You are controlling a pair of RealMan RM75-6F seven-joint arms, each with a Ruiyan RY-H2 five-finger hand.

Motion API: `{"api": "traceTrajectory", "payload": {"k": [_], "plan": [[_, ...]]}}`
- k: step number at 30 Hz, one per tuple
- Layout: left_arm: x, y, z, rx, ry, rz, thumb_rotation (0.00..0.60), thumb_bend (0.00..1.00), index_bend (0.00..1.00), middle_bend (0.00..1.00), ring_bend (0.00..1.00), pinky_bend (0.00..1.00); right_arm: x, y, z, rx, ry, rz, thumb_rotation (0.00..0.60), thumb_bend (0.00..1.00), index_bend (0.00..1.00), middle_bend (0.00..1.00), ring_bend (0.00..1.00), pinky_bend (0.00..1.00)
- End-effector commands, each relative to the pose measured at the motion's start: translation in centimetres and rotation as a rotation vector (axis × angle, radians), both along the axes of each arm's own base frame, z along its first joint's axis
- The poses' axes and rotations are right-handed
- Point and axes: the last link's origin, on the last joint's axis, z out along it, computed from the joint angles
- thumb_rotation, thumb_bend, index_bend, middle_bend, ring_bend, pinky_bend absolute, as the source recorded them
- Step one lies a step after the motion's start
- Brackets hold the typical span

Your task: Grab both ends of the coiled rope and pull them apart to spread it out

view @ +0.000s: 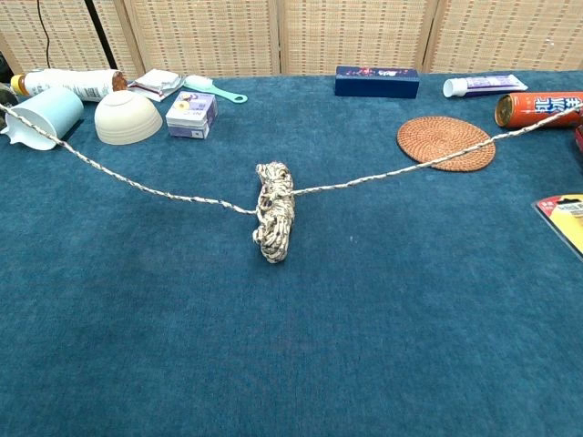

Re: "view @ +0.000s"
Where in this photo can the small purple white carton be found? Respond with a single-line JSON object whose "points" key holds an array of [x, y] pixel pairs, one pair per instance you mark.
{"points": [[191, 114]]}

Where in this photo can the dark blue rectangular box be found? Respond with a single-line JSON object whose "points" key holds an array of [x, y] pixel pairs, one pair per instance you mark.
{"points": [[375, 84]]}

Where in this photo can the mint green brush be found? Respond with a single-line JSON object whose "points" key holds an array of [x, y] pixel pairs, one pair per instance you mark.
{"points": [[200, 83]]}

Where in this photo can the round woven rattan coaster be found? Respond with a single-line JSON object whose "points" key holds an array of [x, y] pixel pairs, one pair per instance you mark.
{"points": [[437, 136]]}

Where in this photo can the blue table cloth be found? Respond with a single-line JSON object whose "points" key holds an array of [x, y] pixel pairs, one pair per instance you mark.
{"points": [[136, 296]]}

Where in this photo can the cream ceramic bowl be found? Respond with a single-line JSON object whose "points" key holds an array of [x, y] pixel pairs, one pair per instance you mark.
{"points": [[127, 118]]}

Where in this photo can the white snack packet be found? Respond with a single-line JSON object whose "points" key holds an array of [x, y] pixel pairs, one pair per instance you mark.
{"points": [[155, 82]]}

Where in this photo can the bamboo folding screen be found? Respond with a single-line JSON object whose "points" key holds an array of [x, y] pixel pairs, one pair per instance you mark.
{"points": [[205, 36]]}

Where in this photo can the white purple toothpaste tube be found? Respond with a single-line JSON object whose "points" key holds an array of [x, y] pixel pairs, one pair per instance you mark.
{"points": [[487, 84]]}

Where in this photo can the orange drink can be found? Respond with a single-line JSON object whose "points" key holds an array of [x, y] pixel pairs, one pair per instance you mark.
{"points": [[524, 111]]}

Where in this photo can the white bottle with yellow cap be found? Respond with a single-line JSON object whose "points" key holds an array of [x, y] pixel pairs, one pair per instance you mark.
{"points": [[68, 84]]}

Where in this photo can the light blue plastic cup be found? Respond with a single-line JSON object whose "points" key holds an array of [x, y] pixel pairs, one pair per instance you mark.
{"points": [[50, 109]]}

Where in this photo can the black stand pole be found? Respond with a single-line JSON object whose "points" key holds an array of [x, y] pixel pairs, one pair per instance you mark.
{"points": [[100, 32]]}

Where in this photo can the yellow razor blister pack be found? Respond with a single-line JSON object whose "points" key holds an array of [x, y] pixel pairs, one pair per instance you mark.
{"points": [[567, 218]]}

